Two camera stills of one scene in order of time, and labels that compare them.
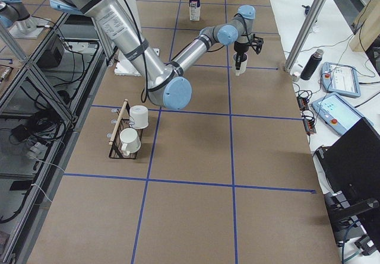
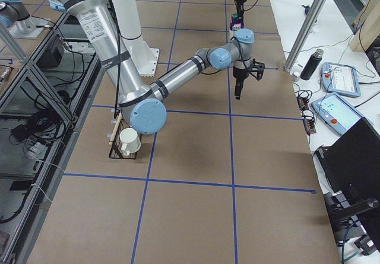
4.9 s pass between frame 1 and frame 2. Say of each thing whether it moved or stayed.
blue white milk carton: moved
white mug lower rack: stayed
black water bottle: stayed
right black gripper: moved
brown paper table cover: stayed
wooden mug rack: stayed
